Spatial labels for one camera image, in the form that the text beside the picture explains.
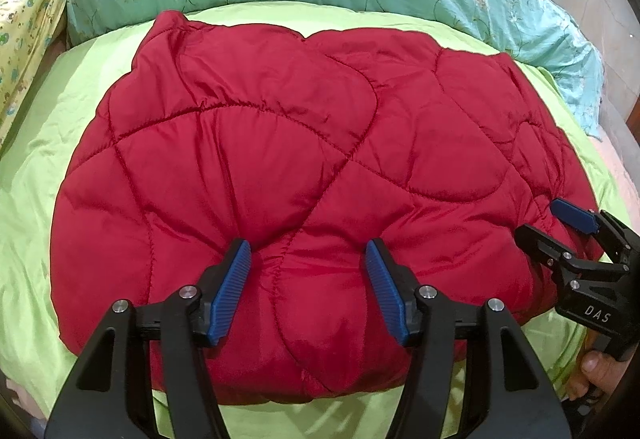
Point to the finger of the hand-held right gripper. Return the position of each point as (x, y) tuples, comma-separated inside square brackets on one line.
[(572, 214), (542, 246)]

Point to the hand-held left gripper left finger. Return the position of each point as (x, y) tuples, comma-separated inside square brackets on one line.
[(230, 289)]

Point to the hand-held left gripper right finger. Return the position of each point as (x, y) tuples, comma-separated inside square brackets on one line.
[(385, 291)]

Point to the red quilted jacket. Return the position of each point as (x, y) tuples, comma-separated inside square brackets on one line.
[(300, 144)]

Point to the person's right hand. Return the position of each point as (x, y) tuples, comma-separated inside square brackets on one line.
[(600, 369)]

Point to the green bed sheet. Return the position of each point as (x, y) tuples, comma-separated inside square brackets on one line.
[(40, 169)]

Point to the yellow printed blanket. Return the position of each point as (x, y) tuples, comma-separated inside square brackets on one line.
[(30, 19)]

